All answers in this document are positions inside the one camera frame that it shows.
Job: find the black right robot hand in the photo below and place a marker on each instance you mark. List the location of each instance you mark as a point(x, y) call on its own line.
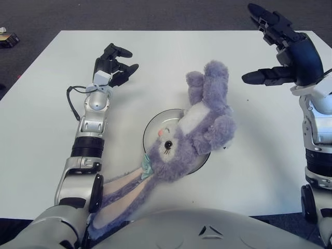
point(303, 59)

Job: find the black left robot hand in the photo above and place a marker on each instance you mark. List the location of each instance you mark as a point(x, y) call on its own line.
point(103, 64)

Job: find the purple plush bunny doll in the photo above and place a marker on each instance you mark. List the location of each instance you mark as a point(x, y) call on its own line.
point(207, 116)

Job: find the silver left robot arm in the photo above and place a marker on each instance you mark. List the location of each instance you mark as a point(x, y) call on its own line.
point(88, 135)

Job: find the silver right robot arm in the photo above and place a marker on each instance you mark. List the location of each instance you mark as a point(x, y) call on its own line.
point(319, 124)

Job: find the white plate with black rim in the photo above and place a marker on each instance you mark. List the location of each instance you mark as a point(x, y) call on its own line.
point(155, 124)

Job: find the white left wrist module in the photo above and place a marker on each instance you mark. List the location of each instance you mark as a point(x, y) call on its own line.
point(101, 79)

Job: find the black and gold box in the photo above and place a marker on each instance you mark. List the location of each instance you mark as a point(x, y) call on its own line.
point(9, 40)

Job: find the grey robot torso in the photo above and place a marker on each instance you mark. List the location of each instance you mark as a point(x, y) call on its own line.
point(207, 230)

